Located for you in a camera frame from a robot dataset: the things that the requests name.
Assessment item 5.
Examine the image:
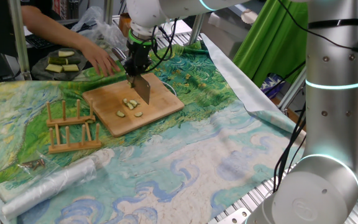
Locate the black computer keyboard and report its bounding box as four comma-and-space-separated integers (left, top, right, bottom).
25, 21, 93, 50

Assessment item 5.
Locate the clear plastic bag roll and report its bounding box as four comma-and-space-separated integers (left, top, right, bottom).
1, 157, 98, 221

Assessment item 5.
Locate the aluminium frame beam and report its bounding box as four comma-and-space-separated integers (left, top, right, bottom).
277, 67, 307, 113
103, 0, 115, 26
8, 0, 33, 82
187, 14, 205, 46

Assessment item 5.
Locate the black cable bundle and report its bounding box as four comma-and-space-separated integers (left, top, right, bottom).
273, 104, 307, 192

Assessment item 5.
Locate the metal mounting plate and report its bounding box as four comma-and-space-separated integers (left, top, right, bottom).
218, 207, 252, 224

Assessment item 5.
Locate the steel cleaver knife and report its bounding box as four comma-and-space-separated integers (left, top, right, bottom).
111, 46, 152, 105

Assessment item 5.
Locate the blue white patterned bag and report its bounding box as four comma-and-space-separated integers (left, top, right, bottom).
261, 73, 287, 99

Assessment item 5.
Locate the bamboo cutting board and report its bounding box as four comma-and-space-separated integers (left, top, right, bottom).
82, 73, 186, 139

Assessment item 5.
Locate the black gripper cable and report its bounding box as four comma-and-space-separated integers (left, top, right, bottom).
149, 17, 180, 74

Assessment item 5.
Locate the small bag of screws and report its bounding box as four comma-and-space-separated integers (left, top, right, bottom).
17, 152, 60, 179

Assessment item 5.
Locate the wooden peg rack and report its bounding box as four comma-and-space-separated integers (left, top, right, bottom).
46, 99, 103, 155

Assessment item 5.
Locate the crumpled clear plastic bag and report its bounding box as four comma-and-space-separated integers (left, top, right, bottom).
70, 5, 129, 52

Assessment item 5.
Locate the green curtain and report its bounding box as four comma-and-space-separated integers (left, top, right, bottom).
232, 0, 308, 88

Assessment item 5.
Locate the painted landscape tablecloth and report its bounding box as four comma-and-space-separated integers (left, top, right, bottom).
0, 33, 315, 224

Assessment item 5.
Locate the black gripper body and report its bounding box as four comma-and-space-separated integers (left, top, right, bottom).
126, 42, 152, 75

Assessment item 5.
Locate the person's bare hand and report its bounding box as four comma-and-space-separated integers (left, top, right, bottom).
80, 40, 122, 78

